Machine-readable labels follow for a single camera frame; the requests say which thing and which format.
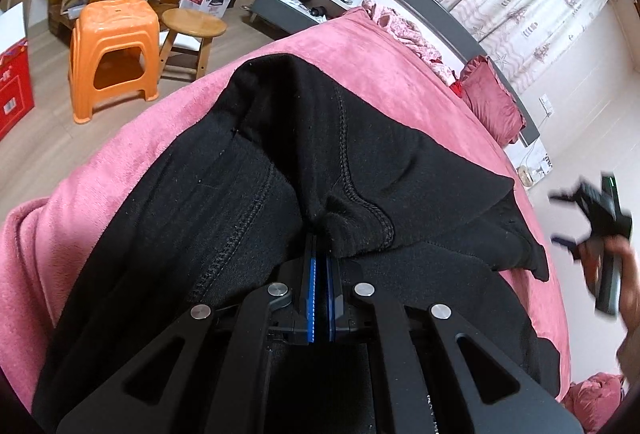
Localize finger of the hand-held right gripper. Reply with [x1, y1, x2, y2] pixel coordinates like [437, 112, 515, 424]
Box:
[548, 191, 583, 207]
[550, 236, 591, 261]

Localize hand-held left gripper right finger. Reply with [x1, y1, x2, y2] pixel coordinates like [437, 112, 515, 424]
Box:
[322, 255, 586, 434]

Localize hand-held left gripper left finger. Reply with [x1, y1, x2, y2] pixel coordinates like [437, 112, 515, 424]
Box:
[55, 234, 321, 434]

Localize black pants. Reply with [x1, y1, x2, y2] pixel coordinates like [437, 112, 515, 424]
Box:
[31, 53, 560, 432]

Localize person's right forearm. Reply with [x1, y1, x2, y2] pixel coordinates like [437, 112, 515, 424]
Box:
[616, 314, 640, 386]

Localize person's right hand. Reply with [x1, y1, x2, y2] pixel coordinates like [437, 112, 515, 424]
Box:
[581, 234, 640, 331]

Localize dark red ruffled pillow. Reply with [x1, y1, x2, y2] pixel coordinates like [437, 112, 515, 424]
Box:
[457, 55, 527, 145]

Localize grey and white headboard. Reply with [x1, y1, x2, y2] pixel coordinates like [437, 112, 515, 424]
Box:
[292, 0, 542, 148]

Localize pink floral cloth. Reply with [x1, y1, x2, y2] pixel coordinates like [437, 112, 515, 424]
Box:
[361, 0, 461, 87]

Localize pink fleece blanket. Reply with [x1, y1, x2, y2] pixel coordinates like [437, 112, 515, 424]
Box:
[0, 6, 571, 395]

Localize grey and white nightstand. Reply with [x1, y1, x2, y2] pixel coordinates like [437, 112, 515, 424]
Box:
[250, 0, 353, 40]

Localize round wooden stool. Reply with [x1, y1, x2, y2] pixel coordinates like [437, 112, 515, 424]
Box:
[159, 8, 227, 82]

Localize orange plastic stool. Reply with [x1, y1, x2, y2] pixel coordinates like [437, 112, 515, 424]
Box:
[69, 0, 161, 125]

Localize red cardboard box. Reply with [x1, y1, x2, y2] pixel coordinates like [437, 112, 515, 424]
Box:
[0, 1, 36, 143]

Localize white object by wall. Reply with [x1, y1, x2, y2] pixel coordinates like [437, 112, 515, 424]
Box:
[517, 149, 554, 188]

